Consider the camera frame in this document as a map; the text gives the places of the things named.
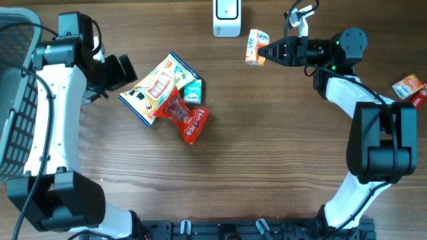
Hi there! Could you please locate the red candy bag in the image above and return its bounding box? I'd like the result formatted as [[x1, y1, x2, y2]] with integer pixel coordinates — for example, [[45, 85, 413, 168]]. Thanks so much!
[[153, 87, 209, 145]]

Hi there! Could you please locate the small teal box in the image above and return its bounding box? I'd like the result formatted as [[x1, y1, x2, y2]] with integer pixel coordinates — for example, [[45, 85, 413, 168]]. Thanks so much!
[[183, 79, 202, 104]]

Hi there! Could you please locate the small orange box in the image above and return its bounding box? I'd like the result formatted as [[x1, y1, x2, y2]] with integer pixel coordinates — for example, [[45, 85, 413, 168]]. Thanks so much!
[[245, 29, 270, 66], [392, 74, 424, 99]]

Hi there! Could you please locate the grey plastic shopping basket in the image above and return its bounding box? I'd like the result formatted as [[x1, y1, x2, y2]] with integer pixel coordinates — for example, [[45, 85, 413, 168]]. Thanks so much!
[[1, 7, 42, 183]]

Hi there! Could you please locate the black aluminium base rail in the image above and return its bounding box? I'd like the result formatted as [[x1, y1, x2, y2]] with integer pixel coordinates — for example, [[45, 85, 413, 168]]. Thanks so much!
[[79, 216, 377, 240]]

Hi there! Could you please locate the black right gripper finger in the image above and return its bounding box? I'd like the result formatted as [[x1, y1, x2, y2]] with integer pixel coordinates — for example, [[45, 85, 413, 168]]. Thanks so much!
[[258, 49, 288, 66], [258, 38, 287, 55]]

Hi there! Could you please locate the red chocolate wafer bar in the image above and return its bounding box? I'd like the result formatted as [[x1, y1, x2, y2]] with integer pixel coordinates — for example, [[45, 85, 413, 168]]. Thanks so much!
[[411, 83, 427, 110]]

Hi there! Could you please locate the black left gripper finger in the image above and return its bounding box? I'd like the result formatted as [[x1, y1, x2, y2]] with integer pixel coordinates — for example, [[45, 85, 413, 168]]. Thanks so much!
[[104, 55, 125, 91], [119, 54, 138, 83]]

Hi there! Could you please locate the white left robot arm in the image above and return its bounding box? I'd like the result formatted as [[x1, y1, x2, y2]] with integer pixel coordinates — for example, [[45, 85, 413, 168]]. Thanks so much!
[[1, 11, 151, 239]]

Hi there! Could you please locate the blue yellow snack bag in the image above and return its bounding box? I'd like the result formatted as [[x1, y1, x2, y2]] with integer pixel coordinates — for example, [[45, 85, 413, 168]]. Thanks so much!
[[119, 51, 200, 127]]

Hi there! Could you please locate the white barcode scanner box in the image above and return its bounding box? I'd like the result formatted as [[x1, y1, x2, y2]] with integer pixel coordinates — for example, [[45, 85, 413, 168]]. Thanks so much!
[[212, 0, 242, 38]]

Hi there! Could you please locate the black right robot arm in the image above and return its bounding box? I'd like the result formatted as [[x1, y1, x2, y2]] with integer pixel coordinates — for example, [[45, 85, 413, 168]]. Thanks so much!
[[258, 28, 417, 237]]

